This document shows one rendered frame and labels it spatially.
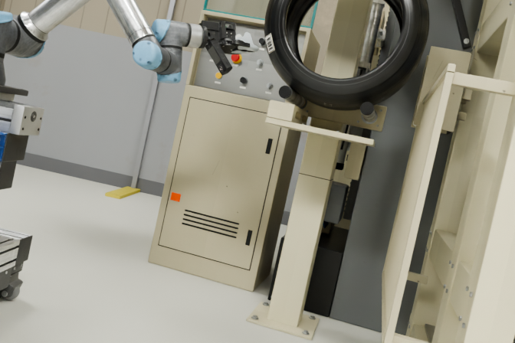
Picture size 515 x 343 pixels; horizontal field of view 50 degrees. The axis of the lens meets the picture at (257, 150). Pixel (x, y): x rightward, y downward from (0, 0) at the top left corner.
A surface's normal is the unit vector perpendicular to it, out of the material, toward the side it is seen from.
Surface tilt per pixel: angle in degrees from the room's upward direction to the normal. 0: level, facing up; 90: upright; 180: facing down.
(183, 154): 90
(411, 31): 90
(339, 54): 90
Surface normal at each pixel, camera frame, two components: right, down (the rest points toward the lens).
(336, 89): -0.24, 0.17
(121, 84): -0.06, 0.02
